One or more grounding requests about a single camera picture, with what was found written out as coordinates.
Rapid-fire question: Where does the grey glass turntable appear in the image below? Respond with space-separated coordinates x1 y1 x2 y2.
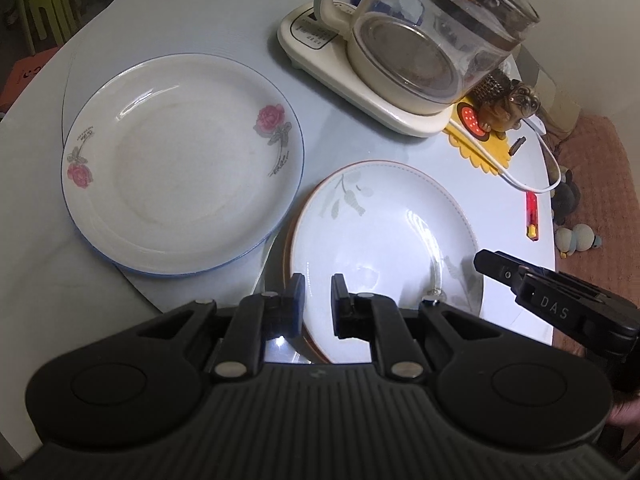
60 0 558 361

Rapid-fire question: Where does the yellow sunflower coaster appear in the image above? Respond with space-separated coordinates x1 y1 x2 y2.
444 98 511 176

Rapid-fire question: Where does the red lighter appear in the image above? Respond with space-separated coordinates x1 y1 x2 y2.
525 192 539 242

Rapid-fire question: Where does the large grey floral plate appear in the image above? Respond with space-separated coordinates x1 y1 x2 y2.
285 160 484 363

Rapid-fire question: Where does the white rose pattern plate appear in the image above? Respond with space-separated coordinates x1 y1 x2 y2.
61 53 305 276

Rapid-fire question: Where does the orange cardboard box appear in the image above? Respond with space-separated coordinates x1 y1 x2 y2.
0 47 60 118

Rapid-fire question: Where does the blue plush toy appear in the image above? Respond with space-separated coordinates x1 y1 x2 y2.
554 223 602 259

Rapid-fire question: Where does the brown dog figurine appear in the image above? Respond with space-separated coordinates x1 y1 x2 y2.
468 68 540 139

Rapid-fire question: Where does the glass electric kettle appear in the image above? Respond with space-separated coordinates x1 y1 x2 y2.
314 0 540 116

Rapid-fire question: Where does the pink sofa cover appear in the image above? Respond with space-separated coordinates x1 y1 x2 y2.
549 115 640 356

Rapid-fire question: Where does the cream kettle base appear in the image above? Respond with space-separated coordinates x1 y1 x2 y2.
277 3 456 139

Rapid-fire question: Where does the green plastic stool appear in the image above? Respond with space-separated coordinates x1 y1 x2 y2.
8 0 87 57

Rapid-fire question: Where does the white power cable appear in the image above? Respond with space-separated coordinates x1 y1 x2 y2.
447 112 561 194

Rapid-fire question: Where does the dark plush toy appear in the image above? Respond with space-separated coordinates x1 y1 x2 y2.
551 166 582 226

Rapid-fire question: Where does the left hand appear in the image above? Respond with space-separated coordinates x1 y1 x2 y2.
608 398 640 428

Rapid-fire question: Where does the small brown stick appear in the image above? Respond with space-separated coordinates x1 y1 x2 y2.
509 136 526 156

